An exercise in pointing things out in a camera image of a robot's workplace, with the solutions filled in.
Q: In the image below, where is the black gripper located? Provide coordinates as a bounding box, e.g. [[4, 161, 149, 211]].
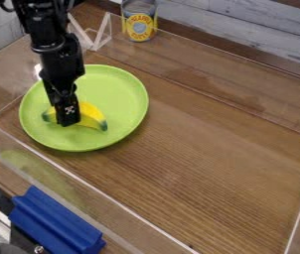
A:
[[37, 34, 84, 127]]

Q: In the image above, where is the yellow toy banana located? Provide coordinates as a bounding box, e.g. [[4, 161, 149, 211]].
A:
[[41, 101, 107, 131]]

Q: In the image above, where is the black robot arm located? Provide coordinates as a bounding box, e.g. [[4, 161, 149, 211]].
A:
[[0, 0, 84, 127]]

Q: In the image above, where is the green round plate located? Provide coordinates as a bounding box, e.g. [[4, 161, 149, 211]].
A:
[[19, 64, 149, 152]]

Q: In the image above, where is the yellow labelled tin can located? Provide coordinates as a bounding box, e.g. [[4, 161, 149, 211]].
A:
[[120, 0, 158, 43]]

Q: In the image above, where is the blue plastic clamp block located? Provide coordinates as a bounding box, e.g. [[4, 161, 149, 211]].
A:
[[9, 186, 106, 254]]

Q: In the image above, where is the clear acrylic triangle bracket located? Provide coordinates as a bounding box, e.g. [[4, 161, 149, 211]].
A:
[[68, 13, 111, 52]]

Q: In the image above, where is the clear acrylic front wall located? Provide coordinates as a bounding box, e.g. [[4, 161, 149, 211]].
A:
[[0, 128, 199, 254]]

